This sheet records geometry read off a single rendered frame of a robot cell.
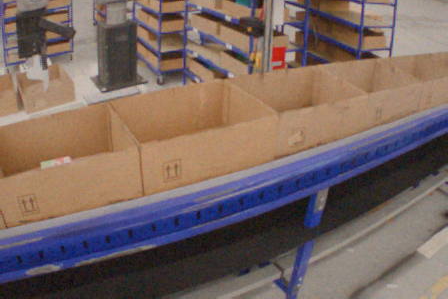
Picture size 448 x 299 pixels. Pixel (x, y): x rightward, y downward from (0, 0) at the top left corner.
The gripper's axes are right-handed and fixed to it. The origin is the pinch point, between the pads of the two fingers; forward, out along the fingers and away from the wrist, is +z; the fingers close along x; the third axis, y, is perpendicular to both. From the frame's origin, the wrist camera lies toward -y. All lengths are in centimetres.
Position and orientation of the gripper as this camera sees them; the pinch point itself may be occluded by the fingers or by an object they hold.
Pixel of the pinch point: (45, 81)
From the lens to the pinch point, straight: 108.4
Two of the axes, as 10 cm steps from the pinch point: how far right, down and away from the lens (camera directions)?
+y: -8.6, 2.0, -4.6
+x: 5.0, 4.2, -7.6
